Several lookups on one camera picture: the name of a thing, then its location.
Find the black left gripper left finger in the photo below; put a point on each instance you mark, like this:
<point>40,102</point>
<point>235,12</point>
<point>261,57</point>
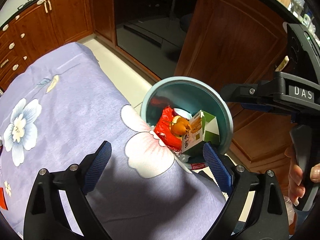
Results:
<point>80,179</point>

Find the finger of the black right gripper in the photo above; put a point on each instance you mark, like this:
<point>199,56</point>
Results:
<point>265,108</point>
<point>240,93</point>

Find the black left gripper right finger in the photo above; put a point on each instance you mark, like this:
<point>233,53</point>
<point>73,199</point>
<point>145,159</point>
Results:
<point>236,183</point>

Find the green white carton box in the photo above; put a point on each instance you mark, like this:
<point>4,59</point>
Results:
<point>204,128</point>

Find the clear plastic bag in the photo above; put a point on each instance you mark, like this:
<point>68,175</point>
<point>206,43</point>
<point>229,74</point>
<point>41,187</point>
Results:
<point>182,157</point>

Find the orange peel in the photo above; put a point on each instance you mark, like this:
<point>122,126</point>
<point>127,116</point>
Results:
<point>179,126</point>

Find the red snack wrapper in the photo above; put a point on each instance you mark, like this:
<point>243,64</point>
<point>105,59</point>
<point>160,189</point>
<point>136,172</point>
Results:
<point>163,130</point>

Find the white eggshell half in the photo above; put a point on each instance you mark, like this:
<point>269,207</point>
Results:
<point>182,113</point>

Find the teal trash bin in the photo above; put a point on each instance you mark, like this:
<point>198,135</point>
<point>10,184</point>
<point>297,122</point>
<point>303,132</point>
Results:
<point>190,95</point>

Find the brown wooden kitchen cabinets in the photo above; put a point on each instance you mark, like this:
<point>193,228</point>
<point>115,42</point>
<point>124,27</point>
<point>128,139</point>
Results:
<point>48,24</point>

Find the right hand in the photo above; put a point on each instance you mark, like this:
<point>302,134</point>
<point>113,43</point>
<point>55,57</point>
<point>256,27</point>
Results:
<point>296,188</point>

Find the brown wooden door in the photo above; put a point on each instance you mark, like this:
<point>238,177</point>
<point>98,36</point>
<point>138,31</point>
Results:
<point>241,41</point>

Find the purple floral tablecloth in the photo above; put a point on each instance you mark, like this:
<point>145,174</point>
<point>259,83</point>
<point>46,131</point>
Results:
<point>62,108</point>

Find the black oven door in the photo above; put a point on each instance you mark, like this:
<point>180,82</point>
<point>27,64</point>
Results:
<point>162,23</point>

